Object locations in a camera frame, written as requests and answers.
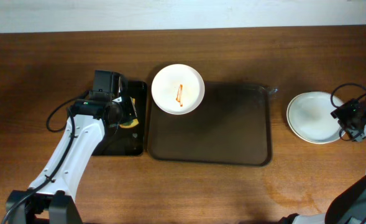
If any large brown tray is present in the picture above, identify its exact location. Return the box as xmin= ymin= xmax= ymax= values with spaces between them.
xmin=147 ymin=82 xmax=272 ymax=167

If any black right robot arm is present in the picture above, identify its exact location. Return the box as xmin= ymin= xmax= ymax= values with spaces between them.
xmin=278 ymin=83 xmax=366 ymax=224

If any green yellow sponge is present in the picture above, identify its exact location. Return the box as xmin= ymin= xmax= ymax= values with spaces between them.
xmin=119 ymin=98 xmax=139 ymax=129

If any small black tray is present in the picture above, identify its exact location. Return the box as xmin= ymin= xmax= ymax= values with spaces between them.
xmin=92 ymin=81 xmax=148 ymax=156

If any white plate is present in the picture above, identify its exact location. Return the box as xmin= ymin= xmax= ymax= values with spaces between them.
xmin=151 ymin=64 xmax=205 ymax=115
xmin=286 ymin=91 xmax=343 ymax=144

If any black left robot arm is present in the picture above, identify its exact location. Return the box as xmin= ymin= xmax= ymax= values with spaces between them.
xmin=2 ymin=70 xmax=137 ymax=223

